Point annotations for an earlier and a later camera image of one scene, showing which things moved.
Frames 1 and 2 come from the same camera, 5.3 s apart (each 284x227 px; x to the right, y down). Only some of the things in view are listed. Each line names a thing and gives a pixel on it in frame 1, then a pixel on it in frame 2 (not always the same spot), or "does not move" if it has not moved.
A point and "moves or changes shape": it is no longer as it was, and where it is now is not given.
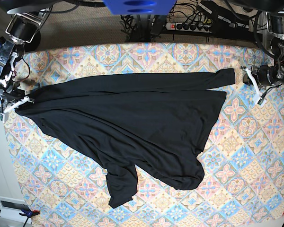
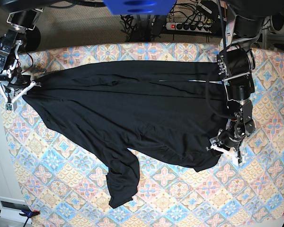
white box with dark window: [11, 208] does not move
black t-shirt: [154, 125] moves or changes shape
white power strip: [192, 27] does not move
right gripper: [261, 75] -> [224, 141]
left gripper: [12, 94] -> [18, 81]
